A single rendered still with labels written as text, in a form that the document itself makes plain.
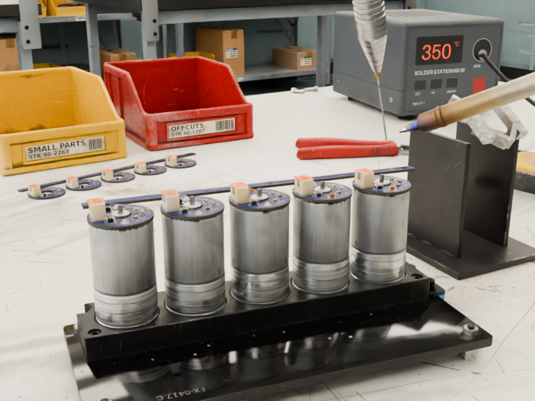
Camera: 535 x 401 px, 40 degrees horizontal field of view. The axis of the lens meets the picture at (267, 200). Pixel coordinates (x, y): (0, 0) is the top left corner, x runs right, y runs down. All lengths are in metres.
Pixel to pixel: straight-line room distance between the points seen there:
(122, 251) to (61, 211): 0.21
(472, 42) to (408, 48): 0.07
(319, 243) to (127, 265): 0.08
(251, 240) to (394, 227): 0.06
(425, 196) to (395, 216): 0.10
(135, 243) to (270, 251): 0.05
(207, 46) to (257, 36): 0.59
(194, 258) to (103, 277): 0.03
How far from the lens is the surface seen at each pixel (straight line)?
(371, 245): 0.32
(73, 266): 0.40
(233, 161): 0.58
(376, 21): 0.27
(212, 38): 5.03
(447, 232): 0.40
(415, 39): 0.72
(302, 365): 0.28
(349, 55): 0.81
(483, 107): 0.29
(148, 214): 0.28
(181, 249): 0.28
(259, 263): 0.29
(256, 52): 5.56
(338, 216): 0.30
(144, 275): 0.28
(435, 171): 0.40
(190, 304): 0.29
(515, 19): 5.98
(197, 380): 0.27
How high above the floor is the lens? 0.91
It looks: 19 degrees down
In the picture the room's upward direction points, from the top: straight up
